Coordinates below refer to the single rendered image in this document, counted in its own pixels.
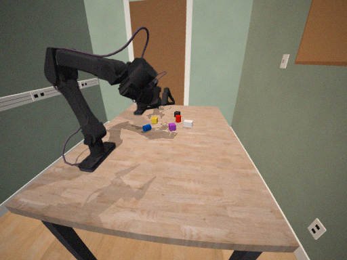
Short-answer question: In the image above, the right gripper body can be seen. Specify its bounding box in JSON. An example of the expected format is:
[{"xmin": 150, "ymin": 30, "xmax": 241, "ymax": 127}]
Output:
[{"xmin": 136, "ymin": 85, "xmax": 167, "ymax": 108}]

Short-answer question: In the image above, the white cube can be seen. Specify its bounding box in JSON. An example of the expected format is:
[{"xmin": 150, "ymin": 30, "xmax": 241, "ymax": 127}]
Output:
[{"xmin": 184, "ymin": 120, "xmax": 193, "ymax": 128}]

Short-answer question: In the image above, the blue cylinder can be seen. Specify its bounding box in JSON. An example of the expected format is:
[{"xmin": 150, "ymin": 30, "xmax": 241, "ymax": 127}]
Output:
[{"xmin": 142, "ymin": 124, "xmax": 152, "ymax": 131}]

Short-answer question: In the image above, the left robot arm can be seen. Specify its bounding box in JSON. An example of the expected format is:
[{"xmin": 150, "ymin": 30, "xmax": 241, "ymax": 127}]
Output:
[{"xmin": 126, "ymin": 62, "xmax": 159, "ymax": 114}]

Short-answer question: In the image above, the purple cube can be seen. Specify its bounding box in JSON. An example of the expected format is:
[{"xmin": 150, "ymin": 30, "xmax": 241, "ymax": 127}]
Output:
[{"xmin": 169, "ymin": 123, "xmax": 176, "ymax": 131}]

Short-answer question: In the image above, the yellow cube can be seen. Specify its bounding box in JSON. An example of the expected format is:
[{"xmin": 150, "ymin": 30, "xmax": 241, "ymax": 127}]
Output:
[{"xmin": 151, "ymin": 117, "xmax": 158, "ymax": 124}]

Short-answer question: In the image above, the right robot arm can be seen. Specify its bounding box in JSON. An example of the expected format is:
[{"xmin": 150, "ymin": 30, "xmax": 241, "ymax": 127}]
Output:
[{"xmin": 44, "ymin": 47, "xmax": 158, "ymax": 170}]

